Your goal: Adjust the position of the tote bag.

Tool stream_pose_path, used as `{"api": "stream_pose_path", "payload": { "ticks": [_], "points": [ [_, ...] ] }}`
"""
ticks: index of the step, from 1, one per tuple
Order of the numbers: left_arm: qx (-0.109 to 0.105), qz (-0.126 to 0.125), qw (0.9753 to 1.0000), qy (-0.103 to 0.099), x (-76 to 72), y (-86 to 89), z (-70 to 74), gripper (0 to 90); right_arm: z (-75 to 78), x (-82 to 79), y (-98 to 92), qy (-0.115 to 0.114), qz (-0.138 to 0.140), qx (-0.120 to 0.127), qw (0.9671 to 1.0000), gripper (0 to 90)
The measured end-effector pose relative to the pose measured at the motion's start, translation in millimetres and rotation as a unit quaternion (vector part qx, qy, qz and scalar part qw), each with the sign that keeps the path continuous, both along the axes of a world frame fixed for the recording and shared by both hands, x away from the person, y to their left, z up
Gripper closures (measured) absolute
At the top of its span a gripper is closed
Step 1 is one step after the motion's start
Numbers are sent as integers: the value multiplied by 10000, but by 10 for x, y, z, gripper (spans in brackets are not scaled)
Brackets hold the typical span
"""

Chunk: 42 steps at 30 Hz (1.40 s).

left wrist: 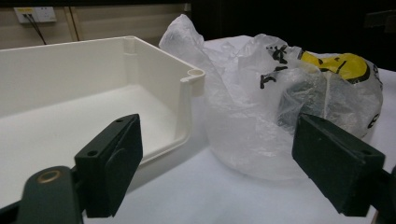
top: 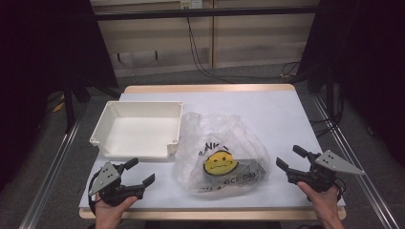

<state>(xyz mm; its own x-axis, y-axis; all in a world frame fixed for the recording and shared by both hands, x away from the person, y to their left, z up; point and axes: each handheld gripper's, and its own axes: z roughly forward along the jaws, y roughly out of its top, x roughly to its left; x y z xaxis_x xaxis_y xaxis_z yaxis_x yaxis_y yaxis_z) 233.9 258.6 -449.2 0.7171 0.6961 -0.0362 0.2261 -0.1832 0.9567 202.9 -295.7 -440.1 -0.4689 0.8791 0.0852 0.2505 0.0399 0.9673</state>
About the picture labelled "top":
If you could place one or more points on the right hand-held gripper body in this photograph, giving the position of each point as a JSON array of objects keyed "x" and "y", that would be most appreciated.
[{"x": 321, "y": 176}]

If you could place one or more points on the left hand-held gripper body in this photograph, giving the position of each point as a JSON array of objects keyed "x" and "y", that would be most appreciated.
[{"x": 111, "y": 187}]

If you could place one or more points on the black rectangular box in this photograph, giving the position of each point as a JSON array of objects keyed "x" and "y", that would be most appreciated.
[{"x": 253, "y": 165}]

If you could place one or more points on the white plastic tray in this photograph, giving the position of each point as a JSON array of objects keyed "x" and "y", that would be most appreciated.
[{"x": 143, "y": 133}]

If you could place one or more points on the clear smiley plastic bag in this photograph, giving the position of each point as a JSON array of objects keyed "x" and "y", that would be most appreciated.
[{"x": 219, "y": 136}]

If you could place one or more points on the person's left hand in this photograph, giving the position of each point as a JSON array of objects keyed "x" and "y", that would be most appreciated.
[{"x": 110, "y": 213}]

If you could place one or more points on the person's right hand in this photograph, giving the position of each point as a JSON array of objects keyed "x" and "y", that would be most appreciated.
[{"x": 324, "y": 203}]

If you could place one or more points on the white table sheet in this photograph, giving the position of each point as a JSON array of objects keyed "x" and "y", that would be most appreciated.
[{"x": 254, "y": 108}]

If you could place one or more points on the black stand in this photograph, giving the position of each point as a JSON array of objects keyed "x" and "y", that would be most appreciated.
[{"x": 68, "y": 105}]

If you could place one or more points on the yellow floor object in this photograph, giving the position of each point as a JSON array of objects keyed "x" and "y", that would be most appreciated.
[{"x": 59, "y": 106}]

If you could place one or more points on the black curtain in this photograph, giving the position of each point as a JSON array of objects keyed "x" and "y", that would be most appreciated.
[
  {"x": 369, "y": 63},
  {"x": 38, "y": 63}
]

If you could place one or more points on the black horizontal bar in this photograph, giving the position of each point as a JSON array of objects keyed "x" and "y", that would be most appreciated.
[{"x": 207, "y": 12}]

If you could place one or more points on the metal floor rail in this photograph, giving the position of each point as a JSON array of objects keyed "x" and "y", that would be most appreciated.
[
  {"x": 356, "y": 159},
  {"x": 51, "y": 175}
]

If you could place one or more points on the white wall socket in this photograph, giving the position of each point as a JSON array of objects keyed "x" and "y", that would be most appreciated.
[{"x": 191, "y": 4}]

